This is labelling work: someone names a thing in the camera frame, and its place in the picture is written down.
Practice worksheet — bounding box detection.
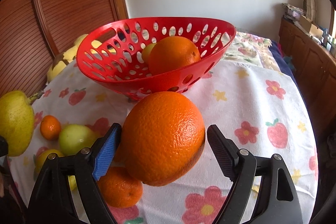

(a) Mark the floral bed quilt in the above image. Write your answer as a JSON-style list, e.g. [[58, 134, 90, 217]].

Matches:
[[222, 32, 295, 81]]

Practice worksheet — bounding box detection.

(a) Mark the small tangerine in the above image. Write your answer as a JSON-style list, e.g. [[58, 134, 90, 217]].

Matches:
[[40, 115, 62, 141]]

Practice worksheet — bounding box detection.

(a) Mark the small green fruit in basket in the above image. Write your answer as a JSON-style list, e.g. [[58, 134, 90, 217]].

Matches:
[[141, 43, 156, 63]]

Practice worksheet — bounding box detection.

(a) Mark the yellow pear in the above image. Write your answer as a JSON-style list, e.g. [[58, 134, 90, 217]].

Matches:
[[1, 90, 44, 157]]

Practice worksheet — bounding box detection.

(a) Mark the red perforated plastic basket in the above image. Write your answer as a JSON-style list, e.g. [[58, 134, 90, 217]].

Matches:
[[76, 17, 236, 100]]

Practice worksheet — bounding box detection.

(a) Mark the white fruit-print towel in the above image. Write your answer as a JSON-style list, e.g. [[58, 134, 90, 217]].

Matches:
[[7, 57, 319, 224]]

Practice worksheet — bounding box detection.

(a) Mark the wooden slatted wardrobe door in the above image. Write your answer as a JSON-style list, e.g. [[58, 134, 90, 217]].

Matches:
[[1, 0, 128, 95]]

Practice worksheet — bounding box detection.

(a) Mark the orange in basket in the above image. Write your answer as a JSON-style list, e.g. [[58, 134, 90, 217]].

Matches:
[[147, 36, 201, 75]]

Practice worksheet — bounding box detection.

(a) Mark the medium tangerine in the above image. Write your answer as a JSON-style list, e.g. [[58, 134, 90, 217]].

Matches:
[[97, 166, 143, 208]]

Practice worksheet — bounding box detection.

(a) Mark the wooden sideboard cabinet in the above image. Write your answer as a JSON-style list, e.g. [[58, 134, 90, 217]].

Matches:
[[278, 18, 336, 140]]

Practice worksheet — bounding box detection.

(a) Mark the large orange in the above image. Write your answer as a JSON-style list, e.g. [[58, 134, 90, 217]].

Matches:
[[120, 92, 206, 186]]

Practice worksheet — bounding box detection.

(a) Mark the yellow lemon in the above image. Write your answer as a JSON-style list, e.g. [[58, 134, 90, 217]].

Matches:
[[34, 148, 77, 192]]

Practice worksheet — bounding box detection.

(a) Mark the yellow pikachu plush toy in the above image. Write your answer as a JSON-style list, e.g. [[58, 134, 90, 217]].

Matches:
[[47, 34, 88, 83]]

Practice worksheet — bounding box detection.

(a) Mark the cardboard box on cabinet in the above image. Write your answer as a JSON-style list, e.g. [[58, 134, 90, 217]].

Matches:
[[299, 15, 323, 38]]

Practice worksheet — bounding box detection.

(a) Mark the green apple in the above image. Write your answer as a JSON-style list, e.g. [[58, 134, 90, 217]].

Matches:
[[58, 124, 97, 156]]

